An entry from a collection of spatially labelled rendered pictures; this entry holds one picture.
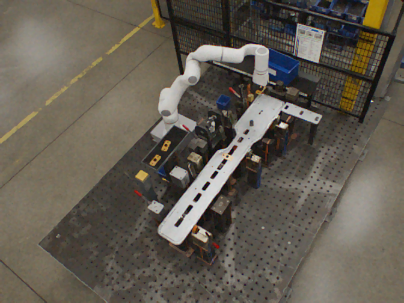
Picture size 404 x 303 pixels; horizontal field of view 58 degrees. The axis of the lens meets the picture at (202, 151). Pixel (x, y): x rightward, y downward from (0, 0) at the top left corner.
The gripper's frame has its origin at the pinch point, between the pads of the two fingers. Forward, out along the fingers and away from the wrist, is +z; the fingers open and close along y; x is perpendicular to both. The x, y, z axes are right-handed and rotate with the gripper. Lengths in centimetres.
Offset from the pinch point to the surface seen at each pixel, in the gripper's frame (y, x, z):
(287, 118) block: 19.3, 7.6, 29.3
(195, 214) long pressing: 6, -94, 27
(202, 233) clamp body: 19, -104, 21
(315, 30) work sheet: 13, 55, -15
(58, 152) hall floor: -206, -75, 128
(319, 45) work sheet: 18, 55, -4
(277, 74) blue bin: -3.8, 35.4, 17.3
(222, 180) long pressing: 7, -64, 27
